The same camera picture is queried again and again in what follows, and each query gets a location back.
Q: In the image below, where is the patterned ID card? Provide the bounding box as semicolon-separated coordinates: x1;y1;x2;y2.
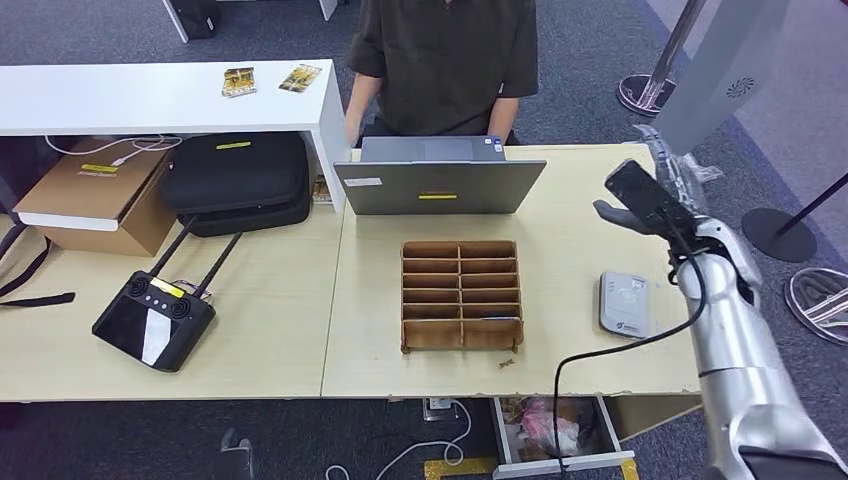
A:
278;63;323;94

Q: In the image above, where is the white usb cable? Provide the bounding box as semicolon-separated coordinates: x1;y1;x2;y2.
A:
42;135;183;168

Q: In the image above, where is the white floor cable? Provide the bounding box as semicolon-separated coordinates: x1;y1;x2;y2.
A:
323;399;473;480

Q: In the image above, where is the black strap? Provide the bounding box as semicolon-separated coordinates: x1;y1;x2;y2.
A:
0;221;76;311

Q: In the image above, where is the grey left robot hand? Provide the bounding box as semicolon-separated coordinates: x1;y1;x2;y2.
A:
220;429;254;480

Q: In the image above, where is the floor power socket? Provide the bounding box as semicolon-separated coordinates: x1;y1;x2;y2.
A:
421;398;458;423

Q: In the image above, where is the black box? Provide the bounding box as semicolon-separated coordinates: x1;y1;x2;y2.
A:
168;0;222;42

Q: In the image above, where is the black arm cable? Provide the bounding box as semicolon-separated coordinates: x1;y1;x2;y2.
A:
551;218;709;475

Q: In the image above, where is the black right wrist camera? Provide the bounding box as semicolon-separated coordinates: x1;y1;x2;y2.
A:
604;158;697;233

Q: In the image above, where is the grey kiosk panel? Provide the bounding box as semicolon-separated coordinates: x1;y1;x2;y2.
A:
652;0;793;157

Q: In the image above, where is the grey card reader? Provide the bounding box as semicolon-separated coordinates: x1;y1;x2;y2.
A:
598;270;654;340

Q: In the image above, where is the plastic wrapped disc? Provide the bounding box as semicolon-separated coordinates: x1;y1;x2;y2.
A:
784;267;848;346

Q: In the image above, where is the chrome stanchion post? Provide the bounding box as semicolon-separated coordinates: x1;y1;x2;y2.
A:
616;0;707;119

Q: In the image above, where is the white desk shelf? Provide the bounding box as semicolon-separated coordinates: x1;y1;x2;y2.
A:
0;59;351;215

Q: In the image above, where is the grey laptop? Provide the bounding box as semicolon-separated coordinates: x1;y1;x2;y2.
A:
333;136;548;217

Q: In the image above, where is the person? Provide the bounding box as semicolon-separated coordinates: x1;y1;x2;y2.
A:
344;0;539;147

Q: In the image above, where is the brown cardboard box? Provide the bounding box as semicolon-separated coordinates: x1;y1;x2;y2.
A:
11;137;177;258

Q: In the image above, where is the patterned card stack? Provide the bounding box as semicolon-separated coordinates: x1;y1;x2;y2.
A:
221;66;258;99

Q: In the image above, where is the black remote controller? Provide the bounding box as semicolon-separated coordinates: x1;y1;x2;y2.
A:
91;215;243;374

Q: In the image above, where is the black zip case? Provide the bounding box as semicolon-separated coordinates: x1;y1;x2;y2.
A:
160;132;313;238

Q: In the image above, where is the white drawer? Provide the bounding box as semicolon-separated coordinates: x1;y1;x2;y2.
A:
490;396;636;480

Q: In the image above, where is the wooden card organizer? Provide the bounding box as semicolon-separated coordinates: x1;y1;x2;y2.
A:
399;240;525;355

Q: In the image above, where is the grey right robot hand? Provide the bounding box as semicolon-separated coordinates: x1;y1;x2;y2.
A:
592;124;715;236

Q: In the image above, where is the clear plastic bag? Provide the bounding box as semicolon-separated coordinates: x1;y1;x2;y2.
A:
682;154;723;200

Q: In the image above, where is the yellow floor tape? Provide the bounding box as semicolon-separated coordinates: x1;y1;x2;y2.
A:
423;457;641;480

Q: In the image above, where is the pink plastic bag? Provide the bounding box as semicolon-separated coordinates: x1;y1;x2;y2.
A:
518;397;581;460

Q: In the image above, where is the black stand with round base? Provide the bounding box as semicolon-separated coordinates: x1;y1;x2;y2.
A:
740;172;848;264

